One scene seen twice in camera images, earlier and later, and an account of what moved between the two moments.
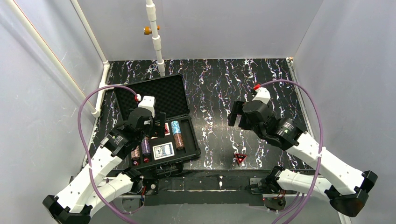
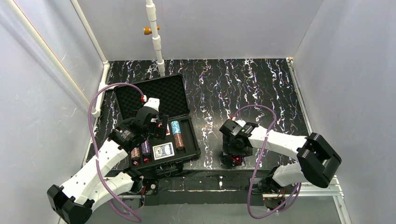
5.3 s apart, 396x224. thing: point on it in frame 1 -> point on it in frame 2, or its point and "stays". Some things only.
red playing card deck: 167,132 stays
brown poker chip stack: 179,143 stays
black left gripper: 157,124 stays
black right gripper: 236,114 -> 233,151
